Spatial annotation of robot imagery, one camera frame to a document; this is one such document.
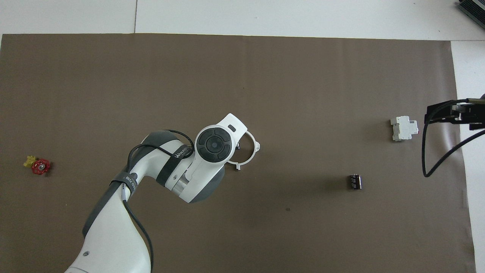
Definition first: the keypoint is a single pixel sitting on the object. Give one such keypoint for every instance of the red handwheel yellow valve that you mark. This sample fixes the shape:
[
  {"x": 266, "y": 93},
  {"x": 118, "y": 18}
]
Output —
[{"x": 40, "y": 167}]

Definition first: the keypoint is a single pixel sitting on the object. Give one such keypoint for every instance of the dark ribbed device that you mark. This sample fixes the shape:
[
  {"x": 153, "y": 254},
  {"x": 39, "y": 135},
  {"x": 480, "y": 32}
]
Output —
[{"x": 473, "y": 9}]

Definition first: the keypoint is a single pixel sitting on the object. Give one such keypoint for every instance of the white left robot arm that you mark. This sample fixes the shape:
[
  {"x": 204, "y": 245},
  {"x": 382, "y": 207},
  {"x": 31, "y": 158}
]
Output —
[{"x": 121, "y": 235}]

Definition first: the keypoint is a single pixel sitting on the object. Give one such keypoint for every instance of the black cylindrical capacitor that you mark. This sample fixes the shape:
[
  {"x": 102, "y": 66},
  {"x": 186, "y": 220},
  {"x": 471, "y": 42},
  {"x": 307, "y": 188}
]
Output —
[{"x": 355, "y": 182}]

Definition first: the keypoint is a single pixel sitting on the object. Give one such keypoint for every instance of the white half pipe clamp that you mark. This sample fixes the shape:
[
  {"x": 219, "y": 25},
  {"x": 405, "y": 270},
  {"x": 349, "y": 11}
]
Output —
[
  {"x": 253, "y": 151},
  {"x": 232, "y": 163}
]

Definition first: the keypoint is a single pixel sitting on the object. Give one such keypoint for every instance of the white circuit breaker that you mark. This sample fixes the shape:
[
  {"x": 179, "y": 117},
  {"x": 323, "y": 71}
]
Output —
[{"x": 403, "y": 129}]

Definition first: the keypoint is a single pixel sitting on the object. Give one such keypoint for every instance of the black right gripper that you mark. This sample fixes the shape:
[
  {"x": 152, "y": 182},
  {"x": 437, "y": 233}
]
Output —
[{"x": 473, "y": 113}]

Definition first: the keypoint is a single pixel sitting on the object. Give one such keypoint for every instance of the brown paper table mat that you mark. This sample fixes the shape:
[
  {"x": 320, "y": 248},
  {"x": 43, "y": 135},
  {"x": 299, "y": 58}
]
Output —
[{"x": 303, "y": 76}]

